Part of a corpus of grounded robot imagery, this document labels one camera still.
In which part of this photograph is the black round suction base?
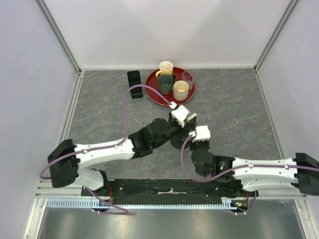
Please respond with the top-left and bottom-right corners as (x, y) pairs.
(170, 135), (186, 149)

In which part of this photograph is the pink case smartphone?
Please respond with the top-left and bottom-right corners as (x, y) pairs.
(185, 113), (197, 131)

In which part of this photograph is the white case smartphone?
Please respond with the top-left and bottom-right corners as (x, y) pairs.
(127, 70), (143, 95)

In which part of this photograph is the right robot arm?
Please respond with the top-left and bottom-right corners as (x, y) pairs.
(190, 141), (319, 196)

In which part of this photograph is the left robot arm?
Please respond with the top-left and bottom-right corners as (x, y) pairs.
(47, 112), (197, 196)

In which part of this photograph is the cream faceted cup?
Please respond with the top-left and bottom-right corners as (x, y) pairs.
(173, 81), (189, 101)

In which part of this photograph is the dark green mug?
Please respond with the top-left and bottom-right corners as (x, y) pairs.
(158, 74), (173, 95)

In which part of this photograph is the clear drinking glass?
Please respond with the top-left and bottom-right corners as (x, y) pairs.
(181, 71), (195, 90)

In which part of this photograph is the yellow mug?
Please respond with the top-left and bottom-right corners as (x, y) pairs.
(156, 61), (173, 78)

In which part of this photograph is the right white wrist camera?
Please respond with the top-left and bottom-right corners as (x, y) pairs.
(188, 125), (211, 142)

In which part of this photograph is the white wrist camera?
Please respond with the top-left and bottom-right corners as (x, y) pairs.
(169, 102), (190, 128)
(188, 125), (211, 142)

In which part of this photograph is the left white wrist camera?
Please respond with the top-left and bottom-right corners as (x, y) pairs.
(169, 102), (190, 128)

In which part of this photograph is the grey slotted cable duct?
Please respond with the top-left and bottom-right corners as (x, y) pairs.
(46, 198), (237, 210)

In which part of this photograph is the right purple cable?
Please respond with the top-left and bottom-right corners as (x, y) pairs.
(180, 131), (319, 215)

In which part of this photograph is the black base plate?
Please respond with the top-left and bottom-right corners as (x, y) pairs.
(94, 179), (259, 205)

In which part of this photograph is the right aluminium frame post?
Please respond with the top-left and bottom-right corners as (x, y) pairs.
(254, 0), (300, 73)

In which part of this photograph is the aluminium frame post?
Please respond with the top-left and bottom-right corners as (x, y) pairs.
(35, 0), (82, 75)
(254, 0), (300, 73)

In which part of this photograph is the left aluminium frame post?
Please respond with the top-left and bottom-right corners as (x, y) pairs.
(35, 0), (82, 75)

